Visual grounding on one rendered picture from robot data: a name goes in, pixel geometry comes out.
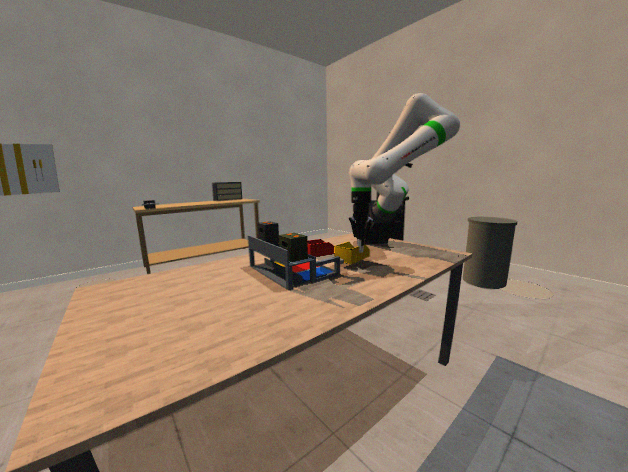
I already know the red bin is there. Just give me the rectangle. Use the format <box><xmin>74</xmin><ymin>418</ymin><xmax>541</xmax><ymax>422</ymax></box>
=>
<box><xmin>308</xmin><ymin>239</ymin><xmax>334</xmax><ymax>257</ymax></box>

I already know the yellow bin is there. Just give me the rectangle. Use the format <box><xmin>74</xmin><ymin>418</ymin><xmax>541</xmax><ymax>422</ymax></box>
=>
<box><xmin>334</xmin><ymin>241</ymin><xmax>370</xmax><ymax>264</ymax></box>

